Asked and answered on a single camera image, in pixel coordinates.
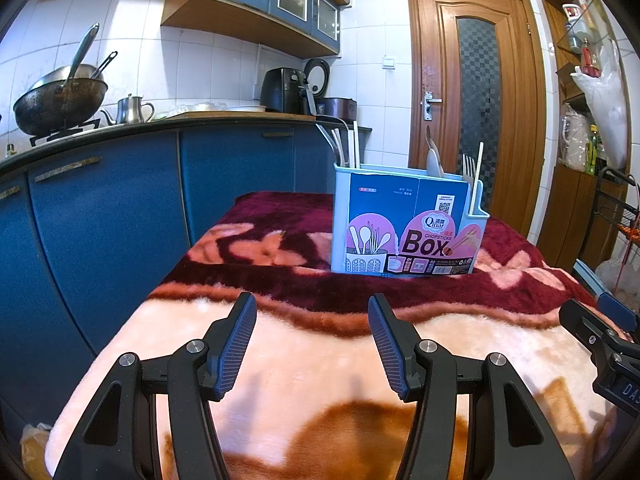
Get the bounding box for beige chopstick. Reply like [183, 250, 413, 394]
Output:
[474, 142, 484, 211]

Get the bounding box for yellow oil bottle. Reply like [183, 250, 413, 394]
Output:
[585, 124, 601, 176]

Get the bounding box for red handled tools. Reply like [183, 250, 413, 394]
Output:
[580, 35, 604, 79]

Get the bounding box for steel door handle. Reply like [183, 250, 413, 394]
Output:
[421, 90, 444, 122]

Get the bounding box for wooden cutting board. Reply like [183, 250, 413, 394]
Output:
[150, 109, 317, 121]

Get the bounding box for gas stove grate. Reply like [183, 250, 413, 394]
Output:
[27, 117, 104, 149]

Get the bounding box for clear plastic jug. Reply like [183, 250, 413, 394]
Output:
[559, 104, 591, 169]

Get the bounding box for black air fryer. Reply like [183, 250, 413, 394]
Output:
[259, 67, 307, 114]

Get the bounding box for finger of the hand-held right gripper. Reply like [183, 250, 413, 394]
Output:
[558, 299, 626, 356]
[597, 292, 640, 333]

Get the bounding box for white power cable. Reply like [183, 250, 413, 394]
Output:
[315, 114, 352, 137]

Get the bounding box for blue wall cabinet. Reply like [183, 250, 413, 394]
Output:
[160, 0, 351, 60]

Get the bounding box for light blue utensil box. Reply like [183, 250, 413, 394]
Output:
[331, 162, 490, 277]

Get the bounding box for light blue board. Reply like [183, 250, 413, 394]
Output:
[573, 258, 612, 297]

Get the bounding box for dark rice cooker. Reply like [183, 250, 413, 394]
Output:
[303, 58, 359, 117]

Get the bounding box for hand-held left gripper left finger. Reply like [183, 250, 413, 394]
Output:
[52, 291, 258, 480]

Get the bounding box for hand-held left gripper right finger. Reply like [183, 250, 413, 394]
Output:
[367, 294, 576, 480]

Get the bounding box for white spoon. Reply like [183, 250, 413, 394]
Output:
[426, 146, 445, 179]

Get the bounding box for black handled spatula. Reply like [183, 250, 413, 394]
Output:
[90, 51, 119, 81]

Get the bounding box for wooden door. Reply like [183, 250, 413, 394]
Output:
[405, 0, 547, 252]

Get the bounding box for black metal rack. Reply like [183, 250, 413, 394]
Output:
[582, 167, 640, 282]

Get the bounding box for brown plastic bag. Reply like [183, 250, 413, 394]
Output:
[20, 422, 54, 480]

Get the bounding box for white plastic bag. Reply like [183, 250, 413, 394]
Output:
[570, 37, 630, 171]

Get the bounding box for red and pink plush blanket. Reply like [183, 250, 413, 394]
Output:
[44, 191, 628, 480]

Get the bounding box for wooden shelf unit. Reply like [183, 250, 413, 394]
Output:
[537, 0, 640, 272]

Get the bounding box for dark steel wok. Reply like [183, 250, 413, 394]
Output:
[12, 64, 110, 136]

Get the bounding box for steel ladle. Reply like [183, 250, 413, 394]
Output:
[62, 22, 100, 94]

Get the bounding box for steel kettle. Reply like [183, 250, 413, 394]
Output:
[100, 93, 156, 126]

